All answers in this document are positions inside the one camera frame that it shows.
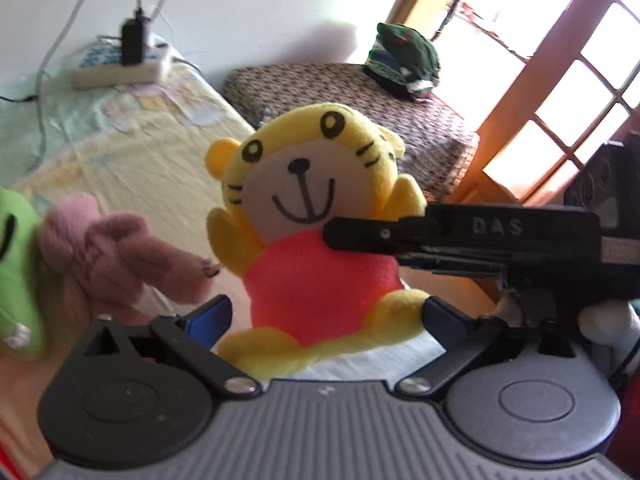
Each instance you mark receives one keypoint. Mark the white plush bunny toy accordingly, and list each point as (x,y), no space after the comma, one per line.
(612,324)

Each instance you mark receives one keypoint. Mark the white power strip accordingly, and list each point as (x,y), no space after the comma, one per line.
(102,66)

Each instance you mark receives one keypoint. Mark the black power adapter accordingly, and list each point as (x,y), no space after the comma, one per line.
(134,35)

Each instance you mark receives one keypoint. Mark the yellow tiger plush toy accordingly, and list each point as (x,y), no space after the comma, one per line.
(280,187)

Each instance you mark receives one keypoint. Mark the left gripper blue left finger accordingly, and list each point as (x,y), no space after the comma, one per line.
(209,322)

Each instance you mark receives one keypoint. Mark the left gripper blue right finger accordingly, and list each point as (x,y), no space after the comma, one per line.
(447,324)

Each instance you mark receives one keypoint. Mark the pink plush teddy bear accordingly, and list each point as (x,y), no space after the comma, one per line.
(107,261)

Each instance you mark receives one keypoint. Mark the green plush toy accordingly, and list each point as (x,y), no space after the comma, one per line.
(22,330)

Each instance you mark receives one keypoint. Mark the red storage box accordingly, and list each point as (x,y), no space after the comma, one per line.
(8,470)

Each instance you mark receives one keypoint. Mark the wooden framed window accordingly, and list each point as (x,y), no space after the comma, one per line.
(514,133)

